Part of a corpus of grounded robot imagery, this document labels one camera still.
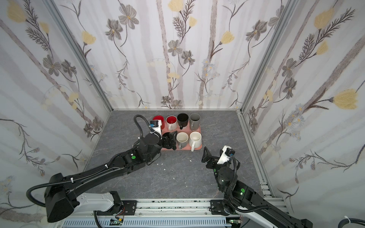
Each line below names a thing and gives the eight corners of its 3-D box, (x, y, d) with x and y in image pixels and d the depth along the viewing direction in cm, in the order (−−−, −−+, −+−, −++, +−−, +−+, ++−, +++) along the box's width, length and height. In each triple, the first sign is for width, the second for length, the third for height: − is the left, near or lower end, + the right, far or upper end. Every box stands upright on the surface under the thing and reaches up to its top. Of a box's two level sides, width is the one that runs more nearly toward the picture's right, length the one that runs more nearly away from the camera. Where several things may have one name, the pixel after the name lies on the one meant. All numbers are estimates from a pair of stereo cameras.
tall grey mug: (189, 133, 107) (190, 124, 98) (189, 122, 114) (190, 113, 105) (199, 133, 107) (201, 124, 98) (198, 123, 114) (200, 113, 105)
